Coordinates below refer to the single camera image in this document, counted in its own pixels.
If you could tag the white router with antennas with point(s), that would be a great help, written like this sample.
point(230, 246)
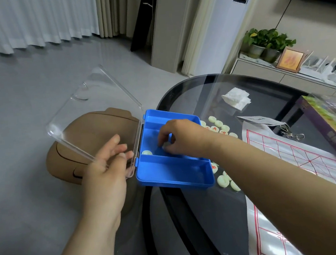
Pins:
point(326, 68)

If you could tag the person's right hand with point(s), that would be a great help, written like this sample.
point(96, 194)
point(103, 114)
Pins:
point(188, 138)

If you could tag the red grid chessboard sheet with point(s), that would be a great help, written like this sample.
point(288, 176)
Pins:
point(281, 156)

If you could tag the wooden picture frame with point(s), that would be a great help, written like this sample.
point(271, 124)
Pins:
point(289, 60)

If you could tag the white low cabinet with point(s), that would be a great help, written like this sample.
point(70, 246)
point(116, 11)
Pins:
point(258, 71)

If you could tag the pale green round chess piece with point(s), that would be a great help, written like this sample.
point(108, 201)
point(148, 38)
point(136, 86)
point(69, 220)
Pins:
point(146, 153)

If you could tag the blue box with clear lid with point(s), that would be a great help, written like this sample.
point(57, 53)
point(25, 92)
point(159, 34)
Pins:
point(172, 170)

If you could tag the person's left forearm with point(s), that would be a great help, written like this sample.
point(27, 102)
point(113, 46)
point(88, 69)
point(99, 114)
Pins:
point(85, 248)

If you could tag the person's left thumb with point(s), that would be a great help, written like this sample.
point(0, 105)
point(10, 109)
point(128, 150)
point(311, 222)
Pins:
point(109, 147)

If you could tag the white paper slip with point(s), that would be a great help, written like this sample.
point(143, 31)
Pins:
point(260, 119)

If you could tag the white sheer curtain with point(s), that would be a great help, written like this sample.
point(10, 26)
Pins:
point(25, 21)

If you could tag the person's left hand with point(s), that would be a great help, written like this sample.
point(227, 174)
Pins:
point(104, 180)

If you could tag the white tower air conditioner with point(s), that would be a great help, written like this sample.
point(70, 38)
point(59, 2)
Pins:
point(223, 24)

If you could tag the potted green plant dark pot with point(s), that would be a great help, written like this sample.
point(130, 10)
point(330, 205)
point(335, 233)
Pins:
point(274, 47)

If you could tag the person's right forearm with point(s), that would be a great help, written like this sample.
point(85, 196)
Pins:
point(289, 197)

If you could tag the white crumpled tissue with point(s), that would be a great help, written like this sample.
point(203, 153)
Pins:
point(236, 98)

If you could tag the purple game box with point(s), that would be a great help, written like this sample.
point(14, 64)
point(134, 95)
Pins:
point(332, 126)

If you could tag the person's right thumb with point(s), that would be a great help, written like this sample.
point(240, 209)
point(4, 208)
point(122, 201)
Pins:
point(162, 138)

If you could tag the potted green plant grey pot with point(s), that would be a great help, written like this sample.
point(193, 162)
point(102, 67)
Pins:
point(254, 43)

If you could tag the brown round stool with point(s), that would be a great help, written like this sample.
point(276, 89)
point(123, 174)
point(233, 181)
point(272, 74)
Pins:
point(96, 130)

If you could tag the group of pale chess pieces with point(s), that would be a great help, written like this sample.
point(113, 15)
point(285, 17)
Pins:
point(219, 124)

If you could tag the beige curtain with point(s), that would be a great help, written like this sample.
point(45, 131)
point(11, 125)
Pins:
point(116, 8)

